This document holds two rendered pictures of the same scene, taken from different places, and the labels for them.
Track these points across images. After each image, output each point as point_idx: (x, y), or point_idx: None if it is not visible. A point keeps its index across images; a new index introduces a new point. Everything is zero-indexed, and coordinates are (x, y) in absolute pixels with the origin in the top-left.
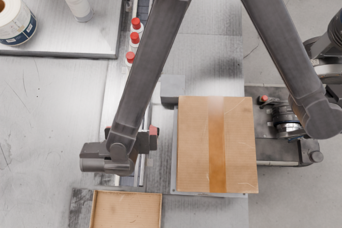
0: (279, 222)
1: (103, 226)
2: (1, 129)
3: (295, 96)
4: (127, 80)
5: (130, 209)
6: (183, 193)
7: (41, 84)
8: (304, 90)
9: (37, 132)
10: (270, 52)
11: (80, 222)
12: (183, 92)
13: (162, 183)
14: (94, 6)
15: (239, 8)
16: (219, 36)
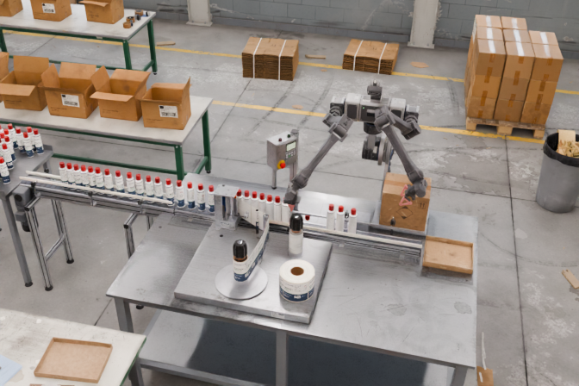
0: None
1: (444, 264)
2: (376, 308)
3: (410, 128)
4: (403, 152)
5: (434, 252)
6: (426, 229)
7: (345, 286)
8: (409, 126)
9: (381, 289)
10: (401, 124)
11: (441, 274)
12: (368, 213)
13: (420, 239)
14: None
15: (305, 191)
16: (325, 202)
